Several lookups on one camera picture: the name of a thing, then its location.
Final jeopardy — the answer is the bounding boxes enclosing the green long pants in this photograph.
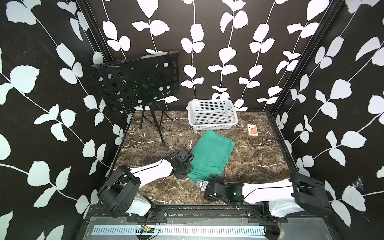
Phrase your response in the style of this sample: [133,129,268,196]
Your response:
[187,130,235,184]

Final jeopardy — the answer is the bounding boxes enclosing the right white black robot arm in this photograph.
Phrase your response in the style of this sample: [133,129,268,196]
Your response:
[196,173,333,218]

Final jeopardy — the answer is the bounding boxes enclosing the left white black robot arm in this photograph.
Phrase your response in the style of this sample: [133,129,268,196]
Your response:
[98,148,194,218]

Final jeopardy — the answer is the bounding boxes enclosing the white plastic mesh basket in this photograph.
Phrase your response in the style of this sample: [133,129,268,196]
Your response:
[188,100,238,131]

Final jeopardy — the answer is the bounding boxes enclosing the small green circuit board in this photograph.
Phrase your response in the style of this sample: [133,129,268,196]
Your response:
[140,225,156,235]

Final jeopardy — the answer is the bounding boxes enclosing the small orange card box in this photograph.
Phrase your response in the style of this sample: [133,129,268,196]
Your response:
[247,124,259,137]

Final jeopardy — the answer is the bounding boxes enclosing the black perforated music stand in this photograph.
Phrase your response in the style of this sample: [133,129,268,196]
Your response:
[86,50,181,145]

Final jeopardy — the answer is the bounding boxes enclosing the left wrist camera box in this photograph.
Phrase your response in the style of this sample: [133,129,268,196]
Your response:
[175,146,194,165]

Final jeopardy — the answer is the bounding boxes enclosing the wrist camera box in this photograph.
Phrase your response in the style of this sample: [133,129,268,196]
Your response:
[175,146,194,165]
[196,180,209,191]

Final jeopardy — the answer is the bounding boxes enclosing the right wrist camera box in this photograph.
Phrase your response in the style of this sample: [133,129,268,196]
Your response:
[196,180,209,191]

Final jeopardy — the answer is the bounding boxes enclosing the black front mounting rail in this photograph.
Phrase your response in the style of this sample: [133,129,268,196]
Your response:
[82,204,319,224]

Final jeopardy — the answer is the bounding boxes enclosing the white slotted cable duct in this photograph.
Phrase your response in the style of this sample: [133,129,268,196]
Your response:
[91,225,265,238]

